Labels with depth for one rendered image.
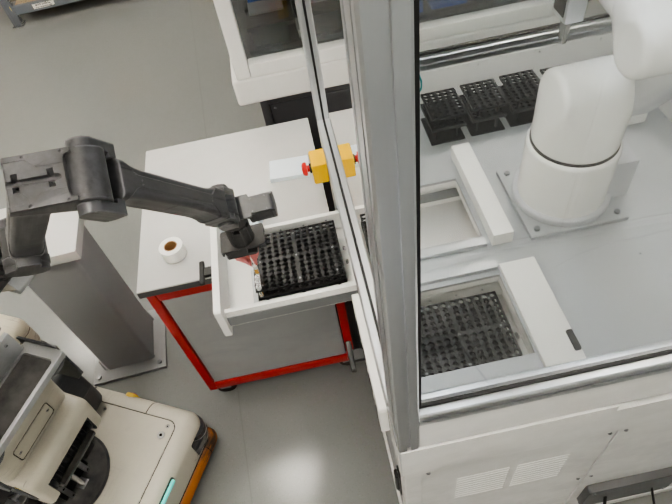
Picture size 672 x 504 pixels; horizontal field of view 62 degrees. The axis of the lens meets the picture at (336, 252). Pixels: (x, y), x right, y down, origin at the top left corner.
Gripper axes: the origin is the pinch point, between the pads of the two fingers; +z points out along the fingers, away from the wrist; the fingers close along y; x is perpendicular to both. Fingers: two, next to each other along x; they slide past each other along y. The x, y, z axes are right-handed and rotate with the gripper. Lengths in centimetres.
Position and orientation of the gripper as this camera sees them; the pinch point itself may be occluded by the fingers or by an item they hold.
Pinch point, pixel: (253, 261)
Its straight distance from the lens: 135.5
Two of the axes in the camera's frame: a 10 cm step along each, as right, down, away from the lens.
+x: -1.7, -7.5, 6.3
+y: 9.7, -2.4, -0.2
